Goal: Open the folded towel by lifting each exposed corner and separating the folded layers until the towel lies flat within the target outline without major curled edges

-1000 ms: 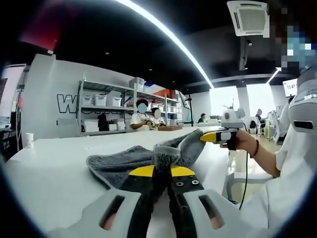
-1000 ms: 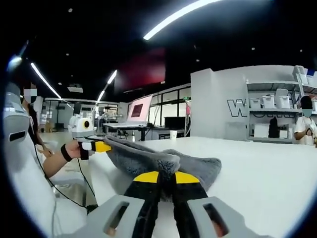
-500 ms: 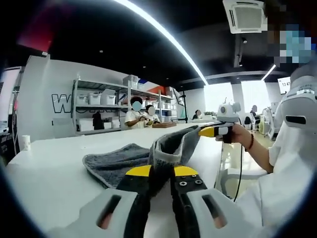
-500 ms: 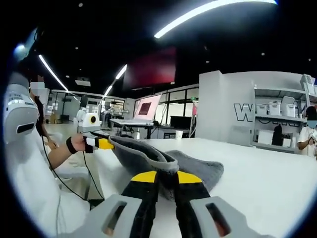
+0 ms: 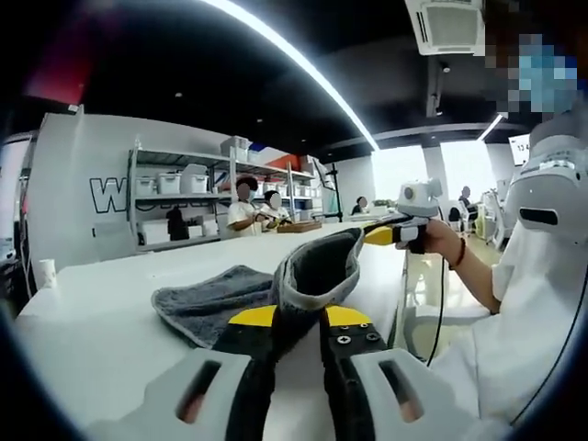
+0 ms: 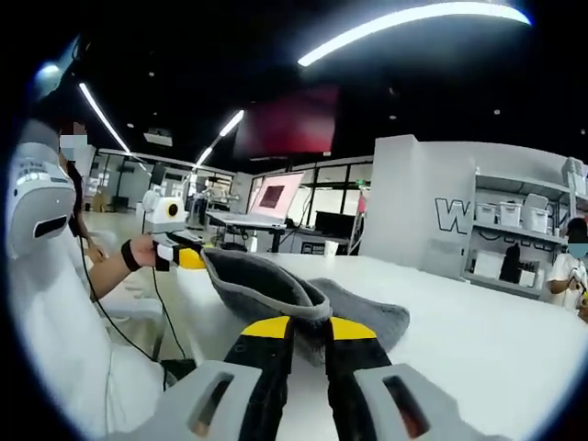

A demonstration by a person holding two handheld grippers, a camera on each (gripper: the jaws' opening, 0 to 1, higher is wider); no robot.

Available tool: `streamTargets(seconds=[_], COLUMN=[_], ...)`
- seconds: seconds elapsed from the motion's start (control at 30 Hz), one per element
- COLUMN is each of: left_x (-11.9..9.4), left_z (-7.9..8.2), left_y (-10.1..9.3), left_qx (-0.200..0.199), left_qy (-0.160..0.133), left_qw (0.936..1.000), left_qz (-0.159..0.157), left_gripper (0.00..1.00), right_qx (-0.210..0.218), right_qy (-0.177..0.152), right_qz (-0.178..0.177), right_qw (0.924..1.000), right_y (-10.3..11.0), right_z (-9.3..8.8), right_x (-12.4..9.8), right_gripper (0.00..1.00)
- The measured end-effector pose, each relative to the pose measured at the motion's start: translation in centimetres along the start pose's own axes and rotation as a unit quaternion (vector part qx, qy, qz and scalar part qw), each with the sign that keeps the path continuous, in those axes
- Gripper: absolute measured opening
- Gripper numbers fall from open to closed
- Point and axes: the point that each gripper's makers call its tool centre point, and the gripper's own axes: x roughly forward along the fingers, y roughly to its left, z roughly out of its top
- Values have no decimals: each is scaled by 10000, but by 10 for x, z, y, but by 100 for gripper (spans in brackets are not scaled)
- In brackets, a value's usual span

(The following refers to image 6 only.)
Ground grey towel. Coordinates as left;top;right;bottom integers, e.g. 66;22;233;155
200;247;412;368

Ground person's left hand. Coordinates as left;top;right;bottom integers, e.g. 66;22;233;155
124;232;161;271

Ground person's dark trousers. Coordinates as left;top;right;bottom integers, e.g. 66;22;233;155
160;357;198;391

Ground ceiling air conditioner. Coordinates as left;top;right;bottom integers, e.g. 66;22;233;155
143;130;174;147

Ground white laptop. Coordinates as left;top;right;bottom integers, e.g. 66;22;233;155
206;172;307;230

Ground white chest device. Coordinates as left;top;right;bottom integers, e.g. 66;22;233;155
7;119;78;261

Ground operator in white shirt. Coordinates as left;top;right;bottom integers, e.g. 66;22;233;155
6;220;171;437

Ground black monitor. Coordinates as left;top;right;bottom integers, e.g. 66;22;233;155
314;209;357;240

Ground hanging red screen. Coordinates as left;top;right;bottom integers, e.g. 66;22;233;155
233;86;341;160

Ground black bag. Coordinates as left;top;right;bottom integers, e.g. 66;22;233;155
499;243;523;284

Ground row of white storage boxes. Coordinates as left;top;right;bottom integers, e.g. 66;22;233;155
475;193;564;233

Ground grey metal shelf rack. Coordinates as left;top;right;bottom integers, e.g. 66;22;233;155
472;158;588;286

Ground long linear ceiling light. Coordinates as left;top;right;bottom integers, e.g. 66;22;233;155
297;4;532;68

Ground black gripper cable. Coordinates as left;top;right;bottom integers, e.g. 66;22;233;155
150;265;189;364

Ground black wrist strap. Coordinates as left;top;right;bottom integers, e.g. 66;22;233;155
119;239;142;273

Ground black device cable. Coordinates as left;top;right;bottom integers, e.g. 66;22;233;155
73;220;169;394

